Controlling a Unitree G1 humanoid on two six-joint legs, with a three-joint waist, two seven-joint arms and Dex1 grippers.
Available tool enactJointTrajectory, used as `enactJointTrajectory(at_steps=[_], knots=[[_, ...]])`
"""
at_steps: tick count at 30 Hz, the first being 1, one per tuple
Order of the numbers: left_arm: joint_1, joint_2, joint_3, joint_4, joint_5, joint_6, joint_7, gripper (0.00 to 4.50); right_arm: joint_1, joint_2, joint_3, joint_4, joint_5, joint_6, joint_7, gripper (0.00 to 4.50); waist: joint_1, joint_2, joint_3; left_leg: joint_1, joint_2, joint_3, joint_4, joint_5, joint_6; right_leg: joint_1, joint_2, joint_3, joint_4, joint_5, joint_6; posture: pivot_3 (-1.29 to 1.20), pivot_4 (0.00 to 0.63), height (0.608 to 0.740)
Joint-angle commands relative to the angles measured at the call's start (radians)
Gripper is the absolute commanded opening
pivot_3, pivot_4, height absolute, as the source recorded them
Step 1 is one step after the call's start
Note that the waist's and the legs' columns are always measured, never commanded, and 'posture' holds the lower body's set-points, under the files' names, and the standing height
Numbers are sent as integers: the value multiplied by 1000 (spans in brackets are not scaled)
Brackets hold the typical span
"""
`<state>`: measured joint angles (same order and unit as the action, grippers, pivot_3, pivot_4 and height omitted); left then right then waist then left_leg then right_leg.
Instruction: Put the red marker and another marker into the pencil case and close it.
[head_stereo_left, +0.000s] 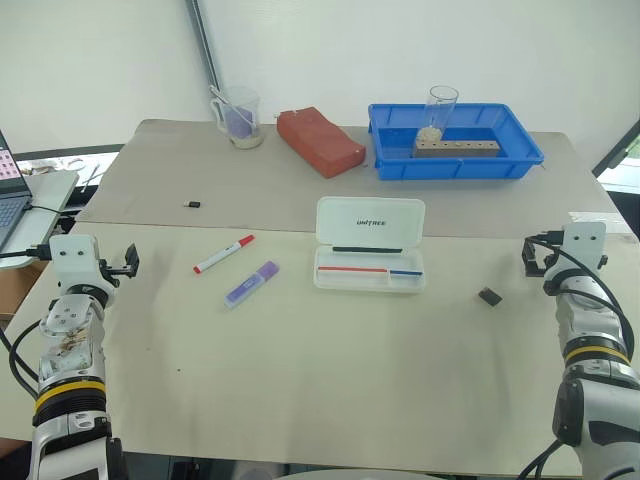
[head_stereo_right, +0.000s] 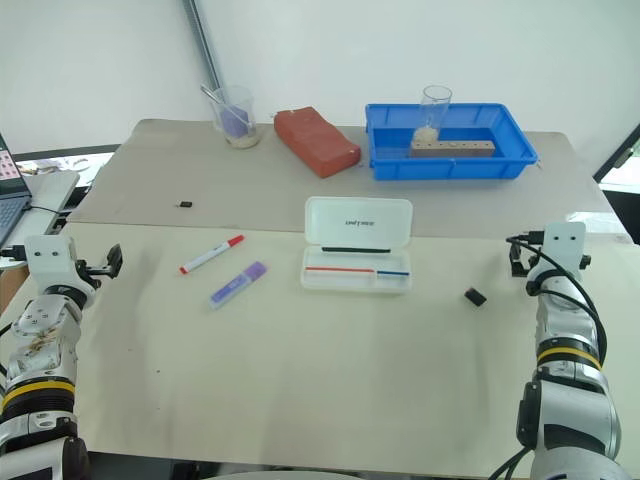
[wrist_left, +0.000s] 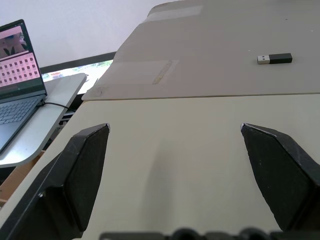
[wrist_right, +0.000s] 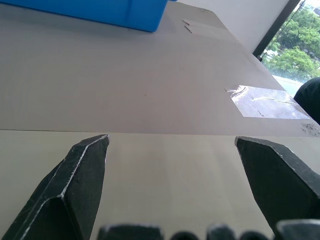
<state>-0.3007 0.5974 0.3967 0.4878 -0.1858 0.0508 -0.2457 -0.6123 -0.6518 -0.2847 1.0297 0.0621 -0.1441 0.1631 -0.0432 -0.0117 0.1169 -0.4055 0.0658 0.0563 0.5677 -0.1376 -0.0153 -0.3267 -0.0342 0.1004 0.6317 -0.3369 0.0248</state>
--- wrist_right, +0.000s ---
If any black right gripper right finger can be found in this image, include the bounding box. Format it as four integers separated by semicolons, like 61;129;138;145
234;136;320;237

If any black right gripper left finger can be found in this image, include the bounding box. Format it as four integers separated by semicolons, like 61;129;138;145
1;134;111;240

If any clear adhesive tape strip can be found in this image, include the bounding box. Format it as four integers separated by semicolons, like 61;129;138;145
224;84;311;120

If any dark rounded object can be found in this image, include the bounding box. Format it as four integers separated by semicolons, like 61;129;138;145
293;76;320;118

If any brown cardboard sheet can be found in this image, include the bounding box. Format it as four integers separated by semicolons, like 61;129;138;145
0;1;320;138

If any blue plastic box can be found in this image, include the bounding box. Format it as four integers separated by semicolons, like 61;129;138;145
0;0;169;33

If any beaded blind cord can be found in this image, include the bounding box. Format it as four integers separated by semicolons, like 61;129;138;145
258;0;304;62

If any black window frame post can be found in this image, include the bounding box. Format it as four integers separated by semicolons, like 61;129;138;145
252;0;302;60

